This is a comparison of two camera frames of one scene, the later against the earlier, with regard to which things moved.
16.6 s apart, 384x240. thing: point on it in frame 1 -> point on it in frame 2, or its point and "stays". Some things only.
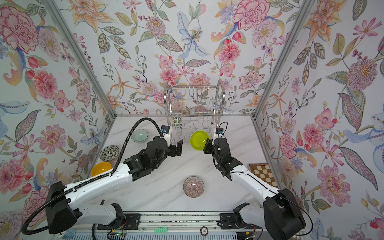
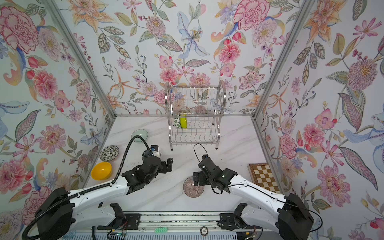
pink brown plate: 193,186 stays
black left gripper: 173,148 -> 170,165
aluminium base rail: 175,223 stays
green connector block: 161,230 stays
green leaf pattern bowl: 177,122 stays
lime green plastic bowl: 198,139 -> 183,123
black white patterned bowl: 109,153 stays
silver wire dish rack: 199,106 stays
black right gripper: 207,150 -> 200,175
